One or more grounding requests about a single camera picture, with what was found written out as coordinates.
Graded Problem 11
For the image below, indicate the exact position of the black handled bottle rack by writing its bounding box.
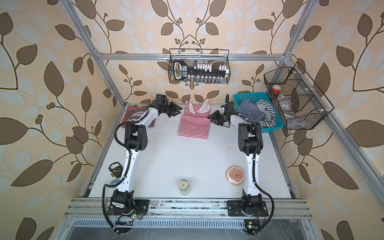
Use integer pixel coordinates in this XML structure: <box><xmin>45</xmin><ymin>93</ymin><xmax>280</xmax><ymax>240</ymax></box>
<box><xmin>168</xmin><ymin>60</ymin><xmax>231</xmax><ymax>82</ymax></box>

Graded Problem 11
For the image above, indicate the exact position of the black wire basket right wall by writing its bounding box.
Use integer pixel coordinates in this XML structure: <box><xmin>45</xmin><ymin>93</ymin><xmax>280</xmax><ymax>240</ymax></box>
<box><xmin>264</xmin><ymin>62</ymin><xmax>334</xmax><ymax>130</ymax></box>

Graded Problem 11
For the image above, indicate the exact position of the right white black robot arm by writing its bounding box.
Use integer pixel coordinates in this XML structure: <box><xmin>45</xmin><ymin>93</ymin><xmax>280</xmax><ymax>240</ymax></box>
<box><xmin>209</xmin><ymin>95</ymin><xmax>275</xmax><ymax>236</ymax></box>

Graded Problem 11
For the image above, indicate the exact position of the navy white striped tank top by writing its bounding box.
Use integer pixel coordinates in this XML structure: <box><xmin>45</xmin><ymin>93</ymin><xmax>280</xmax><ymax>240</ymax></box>
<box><xmin>239</xmin><ymin>99</ymin><xmax>277</xmax><ymax>128</ymax></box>

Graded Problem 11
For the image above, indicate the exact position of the black wire basket back wall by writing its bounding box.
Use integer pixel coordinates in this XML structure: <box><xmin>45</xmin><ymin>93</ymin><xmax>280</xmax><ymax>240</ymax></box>
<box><xmin>168</xmin><ymin>48</ymin><xmax>231</xmax><ymax>85</ymax></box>

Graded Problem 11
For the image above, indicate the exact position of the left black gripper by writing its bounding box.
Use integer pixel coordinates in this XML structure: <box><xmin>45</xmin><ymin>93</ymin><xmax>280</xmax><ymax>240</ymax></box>
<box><xmin>160</xmin><ymin>100</ymin><xmax>183</xmax><ymax>116</ymax></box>

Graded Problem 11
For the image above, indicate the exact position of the teal plastic basket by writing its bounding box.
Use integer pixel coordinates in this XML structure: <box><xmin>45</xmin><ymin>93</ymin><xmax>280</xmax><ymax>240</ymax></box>
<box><xmin>234</xmin><ymin>93</ymin><xmax>284</xmax><ymax>133</ymax></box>

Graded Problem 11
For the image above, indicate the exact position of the blue tape roll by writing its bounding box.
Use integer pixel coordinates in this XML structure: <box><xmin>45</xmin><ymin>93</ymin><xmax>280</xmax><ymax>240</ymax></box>
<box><xmin>110</xmin><ymin>179</ymin><xmax>120</xmax><ymax>186</ymax></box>

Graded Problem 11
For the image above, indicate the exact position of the beige round container pink lid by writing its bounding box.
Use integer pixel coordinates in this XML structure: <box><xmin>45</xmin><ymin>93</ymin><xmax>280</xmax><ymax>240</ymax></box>
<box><xmin>225</xmin><ymin>166</ymin><xmax>245</xmax><ymax>186</ymax></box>

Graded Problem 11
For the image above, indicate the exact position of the black wire basket wall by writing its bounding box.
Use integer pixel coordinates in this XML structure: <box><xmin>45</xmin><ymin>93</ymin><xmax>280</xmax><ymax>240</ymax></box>
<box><xmin>168</xmin><ymin>48</ymin><xmax>231</xmax><ymax>85</ymax></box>
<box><xmin>264</xmin><ymin>62</ymin><xmax>334</xmax><ymax>130</ymax></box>

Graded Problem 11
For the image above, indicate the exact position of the small clear jar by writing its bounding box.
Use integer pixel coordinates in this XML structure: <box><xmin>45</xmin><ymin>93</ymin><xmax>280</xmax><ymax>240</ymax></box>
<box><xmin>179</xmin><ymin>179</ymin><xmax>191</xmax><ymax>196</ymax></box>

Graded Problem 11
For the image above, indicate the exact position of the striped red white tank top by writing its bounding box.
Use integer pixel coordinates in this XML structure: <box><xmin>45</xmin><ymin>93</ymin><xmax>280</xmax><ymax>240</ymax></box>
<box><xmin>178</xmin><ymin>100</ymin><xmax>212</xmax><ymax>140</ymax></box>

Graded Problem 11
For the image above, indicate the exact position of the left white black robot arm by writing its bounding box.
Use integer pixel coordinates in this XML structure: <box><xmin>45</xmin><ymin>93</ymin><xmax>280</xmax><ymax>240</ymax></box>
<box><xmin>102</xmin><ymin>94</ymin><xmax>183</xmax><ymax>217</ymax></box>

